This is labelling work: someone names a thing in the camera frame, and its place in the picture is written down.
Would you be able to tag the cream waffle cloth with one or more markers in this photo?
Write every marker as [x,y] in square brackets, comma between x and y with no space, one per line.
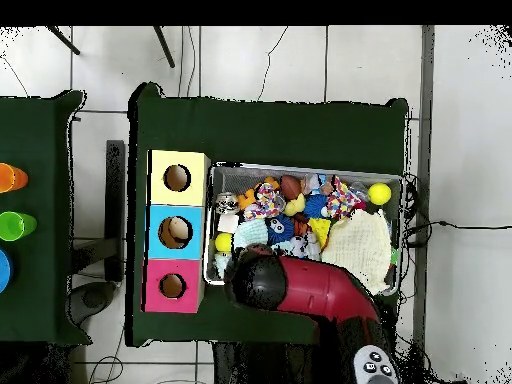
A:
[356,248]

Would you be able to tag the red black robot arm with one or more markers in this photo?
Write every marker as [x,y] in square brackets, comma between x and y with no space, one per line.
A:
[320,288]

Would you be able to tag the mint green waffle cloth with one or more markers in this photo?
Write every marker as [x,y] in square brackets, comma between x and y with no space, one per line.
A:
[250,234]

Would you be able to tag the dark green table cloth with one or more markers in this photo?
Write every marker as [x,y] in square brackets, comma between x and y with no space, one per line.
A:
[40,280]
[260,132]

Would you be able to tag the wooden box with three holes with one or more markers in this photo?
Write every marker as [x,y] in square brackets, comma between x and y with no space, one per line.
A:
[196,248]

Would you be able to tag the blue spiky ball with eyes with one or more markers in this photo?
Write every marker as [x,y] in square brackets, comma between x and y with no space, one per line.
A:
[280,231]

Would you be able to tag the blue plastic cup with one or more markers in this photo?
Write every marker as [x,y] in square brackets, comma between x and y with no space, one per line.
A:
[4,272]

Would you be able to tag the green plastic cup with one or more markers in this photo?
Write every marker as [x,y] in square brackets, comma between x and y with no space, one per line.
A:
[16,226]

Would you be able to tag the grey round stand foot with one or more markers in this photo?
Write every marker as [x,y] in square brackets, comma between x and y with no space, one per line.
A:
[94,298]

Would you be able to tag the yellow cheese wedge toy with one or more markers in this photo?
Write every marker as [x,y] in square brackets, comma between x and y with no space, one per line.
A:
[320,230]

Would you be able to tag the black tripod leg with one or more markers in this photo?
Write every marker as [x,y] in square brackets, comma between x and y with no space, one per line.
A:
[164,48]
[64,40]

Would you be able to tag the yellow ball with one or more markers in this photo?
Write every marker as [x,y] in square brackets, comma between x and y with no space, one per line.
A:
[223,242]
[379,194]

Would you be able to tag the crushed metal can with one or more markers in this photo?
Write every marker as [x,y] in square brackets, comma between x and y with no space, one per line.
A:
[227,203]

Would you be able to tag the brown toy football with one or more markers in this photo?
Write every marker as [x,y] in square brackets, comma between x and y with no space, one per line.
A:
[291,186]

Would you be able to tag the shallow silver mesh bin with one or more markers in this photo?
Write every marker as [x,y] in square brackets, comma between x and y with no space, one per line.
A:
[232,182]

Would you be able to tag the orange plastic cup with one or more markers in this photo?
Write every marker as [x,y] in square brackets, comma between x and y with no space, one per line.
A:
[12,178]

